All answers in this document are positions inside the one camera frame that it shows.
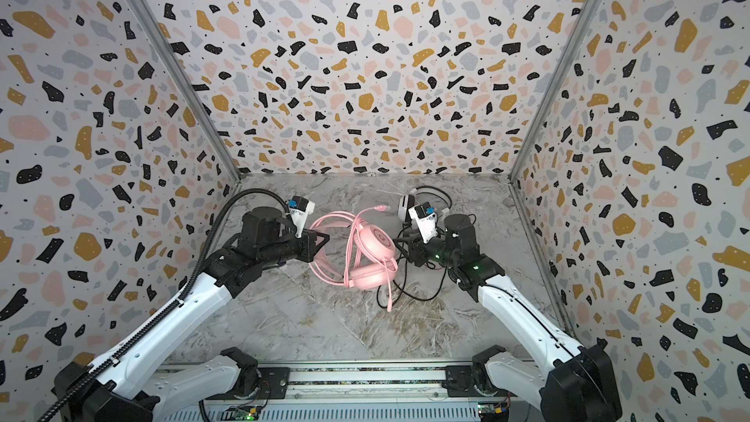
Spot right aluminium corner post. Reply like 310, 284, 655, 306
509, 0, 601, 187

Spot white black headphones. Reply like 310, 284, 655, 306
398, 185, 453, 226

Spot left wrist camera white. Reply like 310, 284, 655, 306
288, 195, 316, 238

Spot left aluminium corner post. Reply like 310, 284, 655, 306
126, 0, 241, 185

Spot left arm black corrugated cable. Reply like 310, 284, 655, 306
34, 188, 291, 422

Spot black headphone cable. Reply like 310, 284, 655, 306
374, 186, 476, 313

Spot right circuit board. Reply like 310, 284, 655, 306
478, 402, 510, 422

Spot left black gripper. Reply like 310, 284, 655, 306
261, 227, 330, 268

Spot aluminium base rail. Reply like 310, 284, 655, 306
155, 359, 547, 421

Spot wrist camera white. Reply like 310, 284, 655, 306
408, 202, 438, 244
288, 195, 316, 238

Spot aluminium corner post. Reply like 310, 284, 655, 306
126, 0, 241, 185
509, 0, 601, 187

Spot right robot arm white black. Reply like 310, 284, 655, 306
400, 207, 623, 421

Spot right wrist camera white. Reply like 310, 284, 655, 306
408, 202, 438, 244

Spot pink headphones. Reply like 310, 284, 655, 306
309, 205, 398, 293

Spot left green circuit board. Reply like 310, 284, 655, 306
223, 404, 264, 421

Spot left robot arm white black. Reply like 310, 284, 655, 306
41, 201, 330, 421

